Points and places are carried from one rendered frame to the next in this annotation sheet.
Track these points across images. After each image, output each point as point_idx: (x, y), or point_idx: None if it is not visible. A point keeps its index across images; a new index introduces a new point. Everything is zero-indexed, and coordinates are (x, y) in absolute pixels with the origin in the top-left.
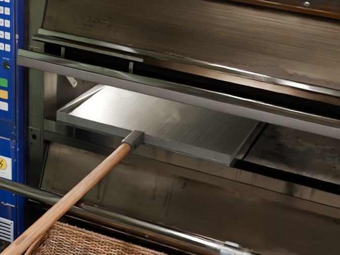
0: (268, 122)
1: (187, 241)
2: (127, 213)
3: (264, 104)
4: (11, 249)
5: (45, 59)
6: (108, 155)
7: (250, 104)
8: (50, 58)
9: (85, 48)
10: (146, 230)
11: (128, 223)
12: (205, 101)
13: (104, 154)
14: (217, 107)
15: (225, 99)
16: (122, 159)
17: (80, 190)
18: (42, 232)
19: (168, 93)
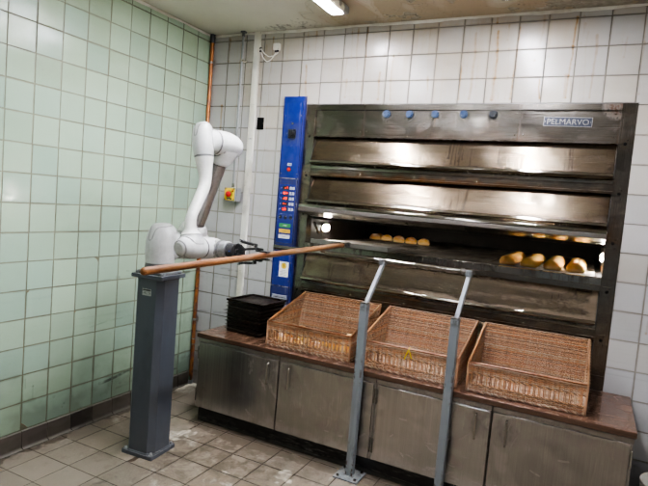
0: (399, 219)
1: (366, 257)
2: (341, 282)
3: (397, 212)
4: (301, 248)
5: (310, 206)
6: None
7: (391, 213)
8: (311, 205)
9: (326, 202)
10: (350, 256)
11: (343, 255)
12: (374, 214)
13: None
14: (379, 216)
15: (382, 212)
16: None
17: (324, 246)
18: (310, 250)
19: (360, 213)
